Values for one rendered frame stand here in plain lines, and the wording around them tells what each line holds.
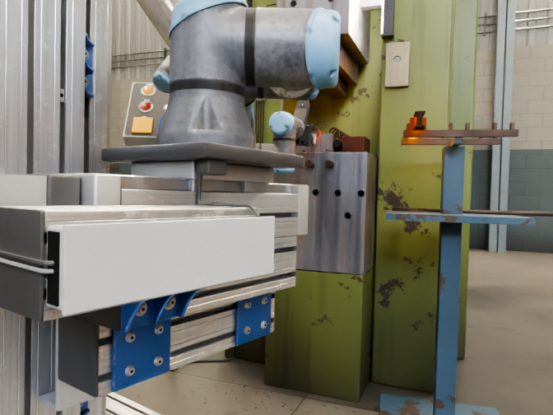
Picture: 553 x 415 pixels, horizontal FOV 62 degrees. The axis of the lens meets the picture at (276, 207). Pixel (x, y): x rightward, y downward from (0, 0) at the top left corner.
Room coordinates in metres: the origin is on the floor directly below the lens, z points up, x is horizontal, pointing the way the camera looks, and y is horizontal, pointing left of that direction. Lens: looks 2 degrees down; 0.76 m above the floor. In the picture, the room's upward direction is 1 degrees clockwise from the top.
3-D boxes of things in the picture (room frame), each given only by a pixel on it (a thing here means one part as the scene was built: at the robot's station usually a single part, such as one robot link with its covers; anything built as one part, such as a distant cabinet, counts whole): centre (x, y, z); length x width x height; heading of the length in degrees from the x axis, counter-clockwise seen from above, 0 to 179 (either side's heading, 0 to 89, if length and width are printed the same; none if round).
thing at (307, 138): (1.64, -0.08, 0.97); 0.12 x 0.08 x 0.09; 159
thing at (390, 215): (1.46, -0.55, 0.70); 0.40 x 0.30 x 0.02; 76
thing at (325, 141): (2.00, -0.19, 0.96); 0.42 x 0.20 x 0.09; 159
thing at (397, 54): (1.81, -0.46, 1.27); 0.09 x 0.02 x 0.17; 69
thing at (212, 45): (0.72, 0.10, 0.98); 0.13 x 0.12 x 0.14; 90
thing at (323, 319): (1.99, -0.25, 0.23); 0.56 x 0.38 x 0.47; 159
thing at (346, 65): (2.00, -0.19, 1.32); 0.42 x 0.20 x 0.10; 159
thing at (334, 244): (1.99, -0.25, 0.69); 0.56 x 0.38 x 0.45; 159
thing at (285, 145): (1.49, 0.00, 0.88); 0.11 x 0.08 x 0.11; 90
